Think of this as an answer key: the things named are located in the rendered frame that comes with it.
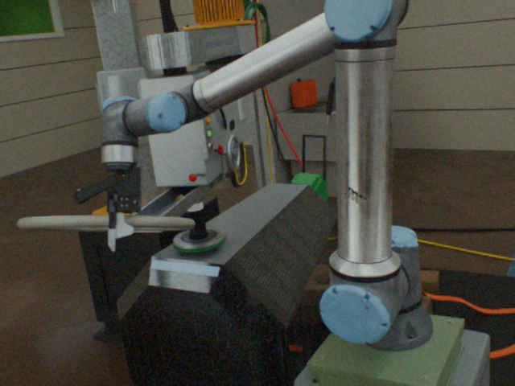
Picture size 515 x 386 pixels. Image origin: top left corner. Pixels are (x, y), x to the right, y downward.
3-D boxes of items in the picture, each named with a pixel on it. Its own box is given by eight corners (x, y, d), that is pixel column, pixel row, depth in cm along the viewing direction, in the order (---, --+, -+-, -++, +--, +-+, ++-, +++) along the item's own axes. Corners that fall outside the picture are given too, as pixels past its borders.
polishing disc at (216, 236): (162, 245, 226) (162, 242, 225) (194, 227, 243) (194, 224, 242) (204, 251, 215) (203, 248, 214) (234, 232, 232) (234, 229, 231)
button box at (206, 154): (208, 154, 213) (198, 80, 205) (215, 154, 212) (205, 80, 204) (201, 160, 206) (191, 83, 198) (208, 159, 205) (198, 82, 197)
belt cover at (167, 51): (212, 61, 290) (208, 28, 285) (257, 57, 283) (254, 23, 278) (130, 84, 201) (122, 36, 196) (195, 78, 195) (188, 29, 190)
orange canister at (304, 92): (287, 112, 567) (284, 80, 557) (309, 104, 607) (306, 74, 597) (306, 112, 555) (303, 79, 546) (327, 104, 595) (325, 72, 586)
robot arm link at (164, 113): (186, 88, 135) (148, 96, 142) (156, 96, 126) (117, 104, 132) (195, 125, 137) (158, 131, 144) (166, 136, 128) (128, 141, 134)
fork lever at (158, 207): (190, 179, 247) (189, 169, 246) (231, 178, 243) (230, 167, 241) (118, 232, 183) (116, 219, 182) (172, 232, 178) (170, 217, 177)
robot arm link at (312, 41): (409, -39, 113) (179, 88, 151) (393, -40, 103) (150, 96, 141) (430, 14, 114) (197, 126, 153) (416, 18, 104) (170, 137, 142)
